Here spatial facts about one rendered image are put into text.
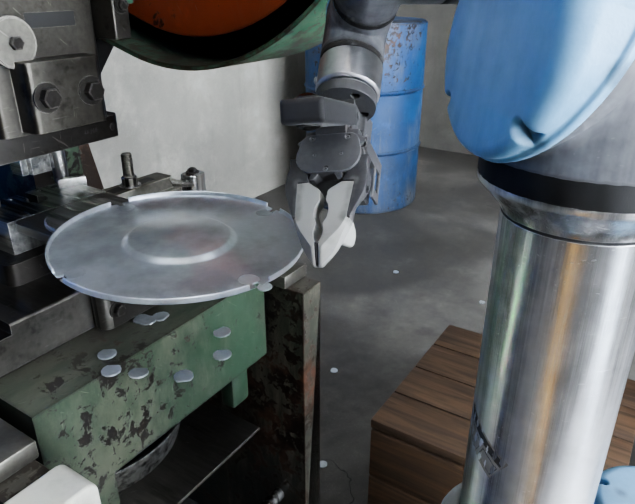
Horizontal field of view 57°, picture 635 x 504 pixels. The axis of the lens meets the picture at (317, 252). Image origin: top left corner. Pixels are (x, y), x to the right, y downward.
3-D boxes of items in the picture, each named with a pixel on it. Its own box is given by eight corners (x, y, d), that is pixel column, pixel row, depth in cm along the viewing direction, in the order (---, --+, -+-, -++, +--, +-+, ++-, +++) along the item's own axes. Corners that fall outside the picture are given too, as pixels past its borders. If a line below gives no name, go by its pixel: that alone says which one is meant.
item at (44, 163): (58, 168, 81) (53, 142, 80) (26, 177, 78) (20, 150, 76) (44, 164, 83) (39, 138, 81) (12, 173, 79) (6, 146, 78)
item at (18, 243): (109, 219, 87) (105, 190, 86) (15, 255, 76) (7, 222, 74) (71, 207, 92) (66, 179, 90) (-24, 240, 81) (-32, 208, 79)
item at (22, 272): (137, 236, 89) (134, 217, 88) (13, 289, 74) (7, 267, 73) (70, 214, 97) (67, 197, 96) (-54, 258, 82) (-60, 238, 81)
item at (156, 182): (187, 201, 103) (181, 143, 99) (109, 232, 91) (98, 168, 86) (163, 195, 106) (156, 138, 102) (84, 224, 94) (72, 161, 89)
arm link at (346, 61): (373, 40, 65) (304, 50, 68) (369, 75, 63) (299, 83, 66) (389, 83, 71) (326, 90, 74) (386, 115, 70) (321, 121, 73)
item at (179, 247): (129, 342, 51) (128, 334, 50) (4, 234, 69) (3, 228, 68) (355, 247, 69) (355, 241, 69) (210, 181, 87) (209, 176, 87)
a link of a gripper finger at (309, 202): (332, 281, 63) (342, 204, 66) (313, 262, 58) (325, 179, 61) (305, 281, 64) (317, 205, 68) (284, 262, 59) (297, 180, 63)
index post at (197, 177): (210, 226, 93) (205, 167, 89) (197, 232, 91) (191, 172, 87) (197, 222, 94) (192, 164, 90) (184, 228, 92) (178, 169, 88)
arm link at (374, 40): (336, -43, 69) (324, 9, 76) (324, 32, 65) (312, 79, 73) (402, -27, 69) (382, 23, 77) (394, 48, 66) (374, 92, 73)
